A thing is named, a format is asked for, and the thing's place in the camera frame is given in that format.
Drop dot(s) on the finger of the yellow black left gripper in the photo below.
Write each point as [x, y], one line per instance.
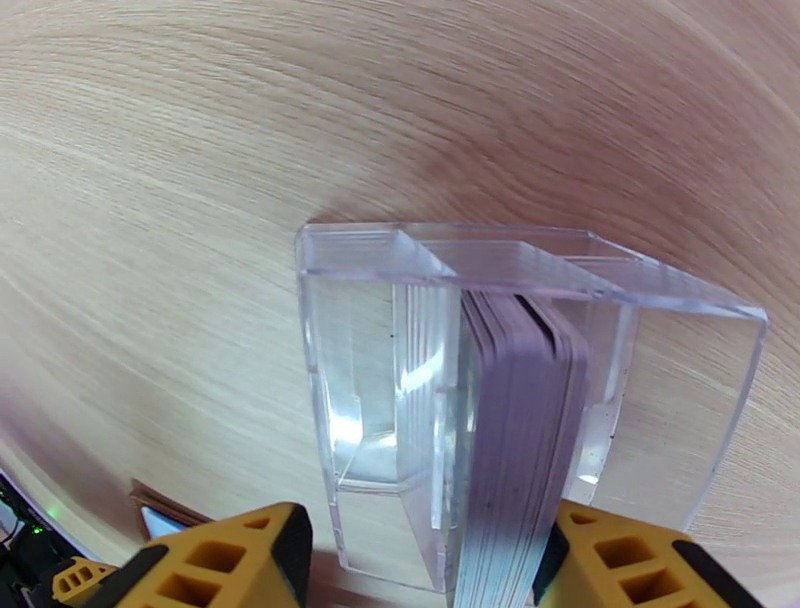
[78, 581]

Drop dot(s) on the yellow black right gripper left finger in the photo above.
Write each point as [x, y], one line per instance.
[237, 562]

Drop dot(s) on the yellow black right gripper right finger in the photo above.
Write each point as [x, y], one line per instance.
[625, 562]

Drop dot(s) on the brown leather card holder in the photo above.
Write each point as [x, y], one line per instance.
[169, 509]

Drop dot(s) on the clear acrylic card box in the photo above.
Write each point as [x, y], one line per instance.
[362, 350]

